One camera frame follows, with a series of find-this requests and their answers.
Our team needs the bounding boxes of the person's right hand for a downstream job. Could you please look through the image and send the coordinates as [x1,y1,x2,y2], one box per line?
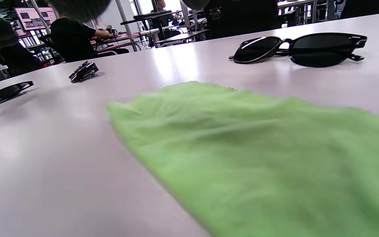
[0,0,210,53]

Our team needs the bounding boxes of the black sunglasses gold metal bridge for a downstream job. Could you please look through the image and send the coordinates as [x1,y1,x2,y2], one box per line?
[68,61,99,83]

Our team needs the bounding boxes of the black thin-armed sunglasses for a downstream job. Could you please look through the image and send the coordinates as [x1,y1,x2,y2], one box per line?
[0,81,34,112]

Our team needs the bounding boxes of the green cleaning cloth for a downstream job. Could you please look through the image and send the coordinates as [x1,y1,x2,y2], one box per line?
[107,81,379,237]

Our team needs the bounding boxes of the black thick-framed sunglasses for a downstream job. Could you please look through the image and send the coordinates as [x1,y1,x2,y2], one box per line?
[228,32,367,68]

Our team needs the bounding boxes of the pink-screen monitor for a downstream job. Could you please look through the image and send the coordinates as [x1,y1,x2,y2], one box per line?
[13,7,47,32]
[39,7,59,25]

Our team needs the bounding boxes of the red-edged desk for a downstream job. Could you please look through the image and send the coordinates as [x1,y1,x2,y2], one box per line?
[91,31,140,53]

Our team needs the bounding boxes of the grey office desk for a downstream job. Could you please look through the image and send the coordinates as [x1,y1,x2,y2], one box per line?
[155,29,210,48]

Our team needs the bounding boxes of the black office chair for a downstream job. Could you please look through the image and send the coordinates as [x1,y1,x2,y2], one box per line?
[339,0,379,19]
[206,0,279,39]

